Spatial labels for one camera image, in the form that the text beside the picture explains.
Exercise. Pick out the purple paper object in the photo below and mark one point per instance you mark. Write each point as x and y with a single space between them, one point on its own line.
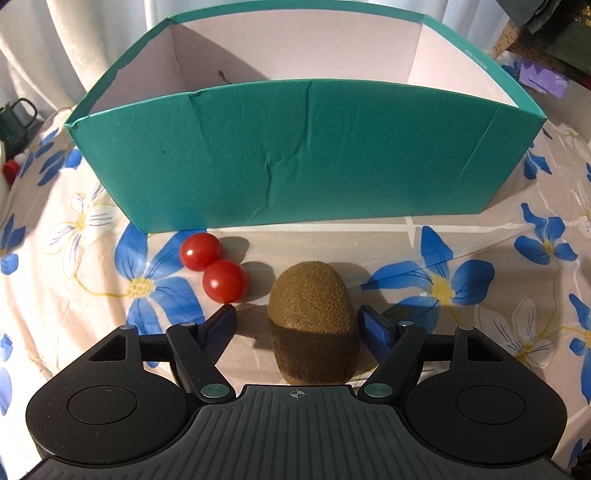
542 76

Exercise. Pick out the red cherry tomato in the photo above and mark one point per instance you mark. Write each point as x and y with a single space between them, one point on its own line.
225 281
201 250

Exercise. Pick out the dark green box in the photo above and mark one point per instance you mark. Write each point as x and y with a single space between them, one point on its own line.
572 41

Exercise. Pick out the floral tablecloth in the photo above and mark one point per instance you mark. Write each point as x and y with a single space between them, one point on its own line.
69 286

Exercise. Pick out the dark green mug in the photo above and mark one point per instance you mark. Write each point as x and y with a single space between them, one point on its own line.
14 122

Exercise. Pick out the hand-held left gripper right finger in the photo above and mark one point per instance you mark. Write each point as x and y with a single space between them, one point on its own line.
375 328

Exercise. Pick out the red bottle cap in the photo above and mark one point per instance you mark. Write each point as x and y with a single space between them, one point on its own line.
9 170

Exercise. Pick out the brown cardboard piece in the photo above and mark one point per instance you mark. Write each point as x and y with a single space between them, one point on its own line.
508 34

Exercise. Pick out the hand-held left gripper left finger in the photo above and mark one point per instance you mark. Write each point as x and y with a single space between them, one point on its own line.
220 325

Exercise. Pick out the teal cardboard box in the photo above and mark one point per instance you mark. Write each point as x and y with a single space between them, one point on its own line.
277 152

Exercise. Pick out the dark cloth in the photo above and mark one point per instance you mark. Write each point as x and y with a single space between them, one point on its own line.
540 14

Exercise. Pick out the brown kiwi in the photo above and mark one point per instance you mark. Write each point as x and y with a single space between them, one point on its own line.
309 323

